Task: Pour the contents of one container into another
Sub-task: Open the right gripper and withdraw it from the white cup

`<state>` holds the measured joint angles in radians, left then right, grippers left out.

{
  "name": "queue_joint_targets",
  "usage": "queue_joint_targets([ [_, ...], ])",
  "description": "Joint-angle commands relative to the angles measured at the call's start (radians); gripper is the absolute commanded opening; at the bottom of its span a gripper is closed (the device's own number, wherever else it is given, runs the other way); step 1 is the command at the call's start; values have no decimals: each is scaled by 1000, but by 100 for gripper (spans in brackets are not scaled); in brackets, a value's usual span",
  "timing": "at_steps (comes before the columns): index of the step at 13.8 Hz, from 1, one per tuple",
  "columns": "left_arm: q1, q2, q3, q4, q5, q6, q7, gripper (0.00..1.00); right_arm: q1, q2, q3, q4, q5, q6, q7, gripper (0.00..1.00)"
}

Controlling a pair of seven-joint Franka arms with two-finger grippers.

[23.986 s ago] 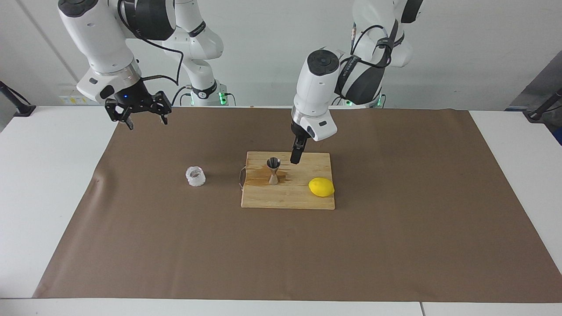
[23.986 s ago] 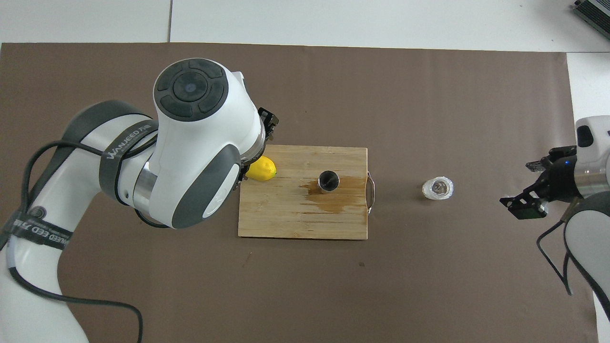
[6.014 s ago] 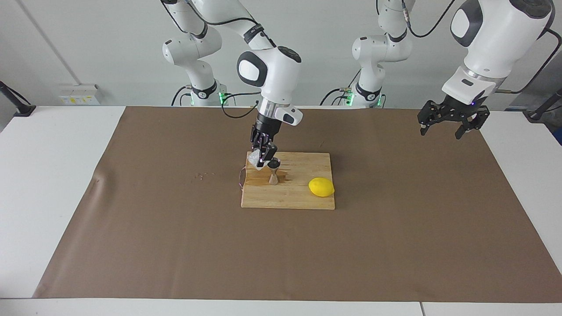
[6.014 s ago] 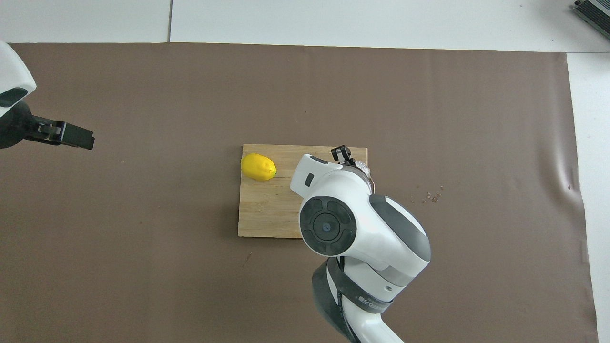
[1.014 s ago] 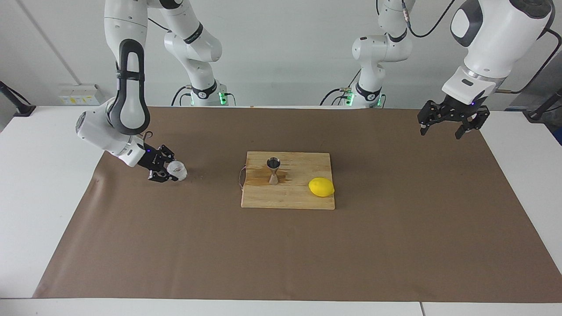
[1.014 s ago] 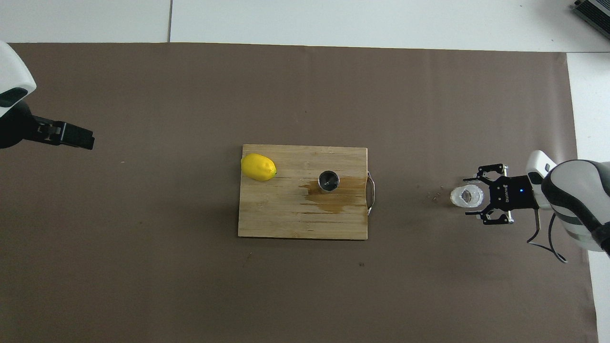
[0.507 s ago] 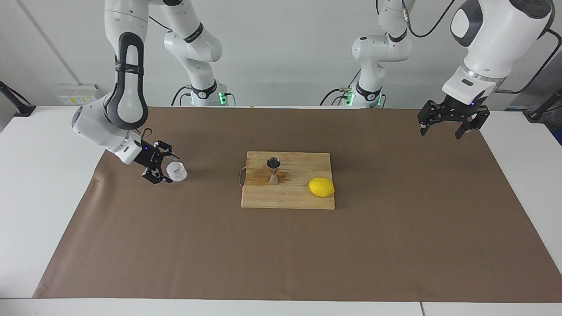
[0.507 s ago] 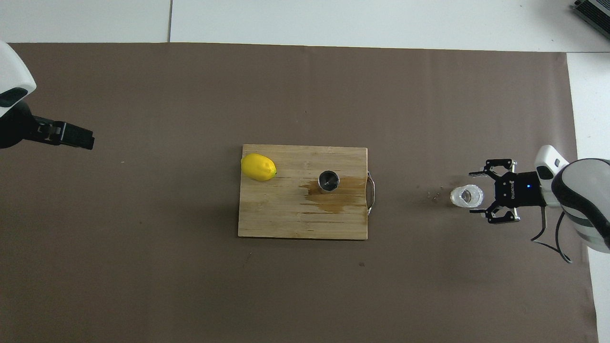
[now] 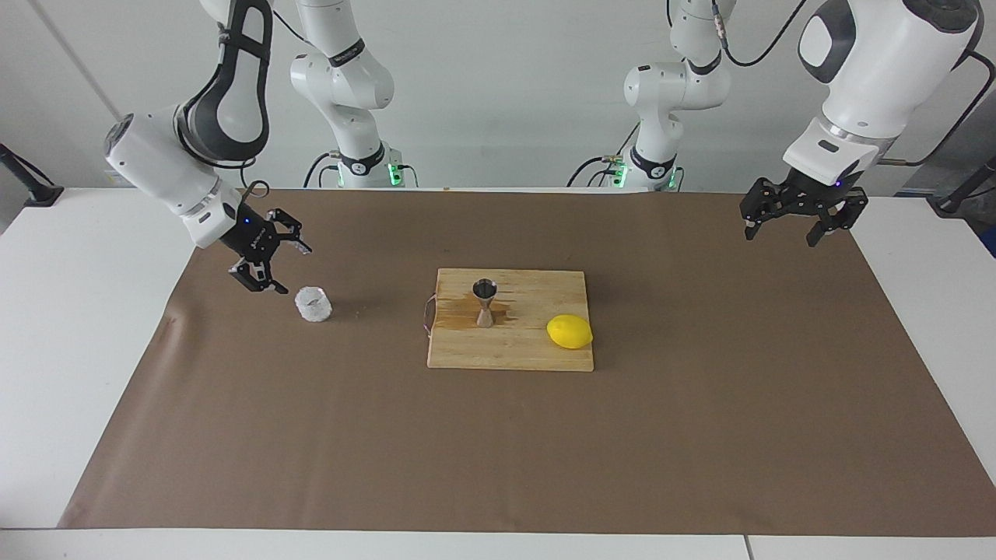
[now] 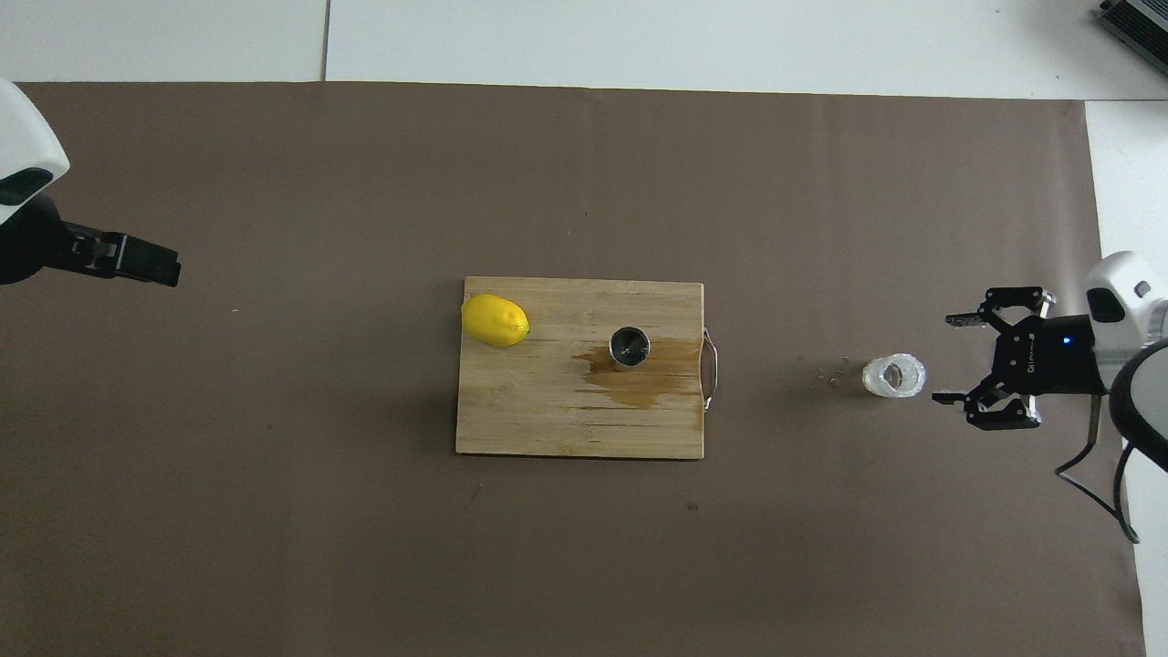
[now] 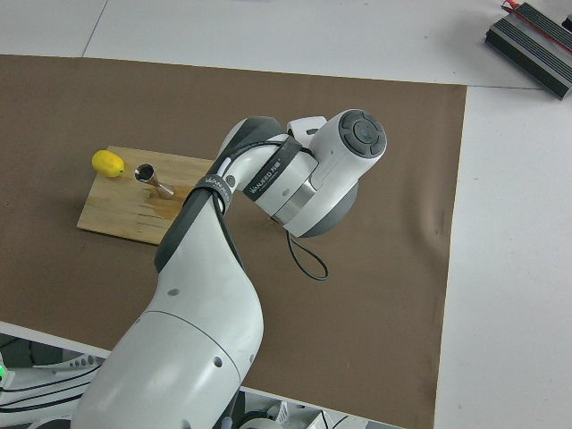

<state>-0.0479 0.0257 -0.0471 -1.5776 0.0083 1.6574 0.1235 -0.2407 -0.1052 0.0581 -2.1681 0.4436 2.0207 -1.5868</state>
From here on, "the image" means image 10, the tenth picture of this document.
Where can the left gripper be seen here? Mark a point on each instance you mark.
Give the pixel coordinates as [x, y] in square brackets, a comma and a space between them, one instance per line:
[27, 246]

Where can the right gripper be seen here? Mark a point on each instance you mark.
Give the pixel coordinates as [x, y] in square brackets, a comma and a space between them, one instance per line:
[1049, 360]

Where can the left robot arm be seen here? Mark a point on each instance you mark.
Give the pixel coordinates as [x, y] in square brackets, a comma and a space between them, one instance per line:
[27, 137]

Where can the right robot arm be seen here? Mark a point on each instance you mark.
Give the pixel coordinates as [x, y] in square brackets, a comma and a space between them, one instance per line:
[1127, 292]

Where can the grey metal device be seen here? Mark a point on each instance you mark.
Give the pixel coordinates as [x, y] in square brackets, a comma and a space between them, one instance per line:
[1139, 23]

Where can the small metal cup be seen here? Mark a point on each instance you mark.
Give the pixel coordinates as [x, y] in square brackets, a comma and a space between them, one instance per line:
[630, 348]

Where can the wooden cutting board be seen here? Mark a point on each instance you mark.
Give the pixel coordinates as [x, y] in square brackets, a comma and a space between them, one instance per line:
[566, 411]

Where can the yellow lemon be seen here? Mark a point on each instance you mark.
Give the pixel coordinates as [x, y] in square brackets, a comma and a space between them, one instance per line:
[495, 320]

